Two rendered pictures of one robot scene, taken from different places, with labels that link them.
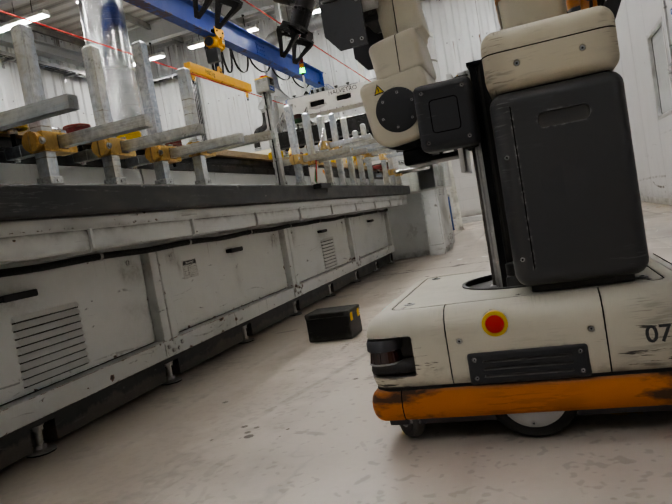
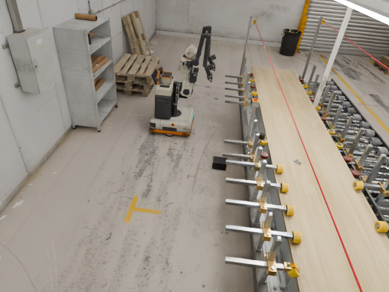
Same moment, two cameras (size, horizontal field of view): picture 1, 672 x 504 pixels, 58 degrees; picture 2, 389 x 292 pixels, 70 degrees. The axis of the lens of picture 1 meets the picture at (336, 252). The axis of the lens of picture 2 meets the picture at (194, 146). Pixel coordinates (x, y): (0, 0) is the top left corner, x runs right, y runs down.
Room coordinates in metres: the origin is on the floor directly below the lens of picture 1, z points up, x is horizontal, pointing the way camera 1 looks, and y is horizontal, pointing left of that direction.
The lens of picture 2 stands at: (5.49, -1.18, 2.52)
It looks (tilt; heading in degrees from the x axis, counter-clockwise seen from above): 35 degrees down; 164
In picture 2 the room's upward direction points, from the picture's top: 5 degrees clockwise
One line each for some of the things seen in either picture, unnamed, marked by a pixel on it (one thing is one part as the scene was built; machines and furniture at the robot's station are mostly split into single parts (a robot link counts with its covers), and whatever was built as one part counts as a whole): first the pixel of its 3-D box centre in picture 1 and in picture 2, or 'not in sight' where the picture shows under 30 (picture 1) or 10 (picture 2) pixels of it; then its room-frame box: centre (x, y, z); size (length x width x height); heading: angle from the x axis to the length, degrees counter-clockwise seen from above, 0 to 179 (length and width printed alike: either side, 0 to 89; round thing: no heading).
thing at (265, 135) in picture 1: (218, 147); (240, 102); (2.27, 0.36, 0.83); 0.43 x 0.03 x 0.04; 71
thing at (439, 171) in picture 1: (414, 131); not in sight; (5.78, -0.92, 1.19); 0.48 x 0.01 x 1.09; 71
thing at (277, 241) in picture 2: (367, 155); (269, 261); (4.63, -0.36, 0.93); 0.04 x 0.04 x 0.48; 71
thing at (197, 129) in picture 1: (137, 144); (239, 90); (1.80, 0.52, 0.81); 0.43 x 0.03 x 0.04; 71
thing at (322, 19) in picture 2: not in sight; (312, 52); (1.37, 1.91, 1.25); 0.15 x 0.08 x 1.10; 161
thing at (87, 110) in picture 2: not in sight; (91, 73); (1.01, -1.68, 0.78); 0.90 x 0.45 x 1.55; 161
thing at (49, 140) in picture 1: (49, 143); not in sight; (1.57, 0.67, 0.81); 0.14 x 0.06 x 0.05; 161
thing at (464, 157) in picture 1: (423, 127); (184, 90); (1.47, -0.26, 0.68); 0.28 x 0.27 x 0.25; 161
